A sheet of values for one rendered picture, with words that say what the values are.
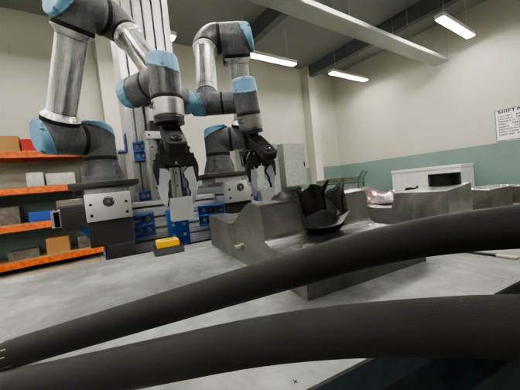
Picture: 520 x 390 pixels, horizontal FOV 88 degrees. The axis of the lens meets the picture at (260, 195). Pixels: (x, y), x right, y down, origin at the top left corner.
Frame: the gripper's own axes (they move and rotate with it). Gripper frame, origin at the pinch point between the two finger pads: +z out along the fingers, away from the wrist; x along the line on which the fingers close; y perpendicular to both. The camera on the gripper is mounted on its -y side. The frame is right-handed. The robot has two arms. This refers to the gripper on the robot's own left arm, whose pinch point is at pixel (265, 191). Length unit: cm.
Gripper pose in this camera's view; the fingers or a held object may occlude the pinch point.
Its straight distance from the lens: 88.3
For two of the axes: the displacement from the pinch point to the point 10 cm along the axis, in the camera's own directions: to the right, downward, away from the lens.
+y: -4.5, -1.3, 8.8
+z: 1.7, 9.6, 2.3
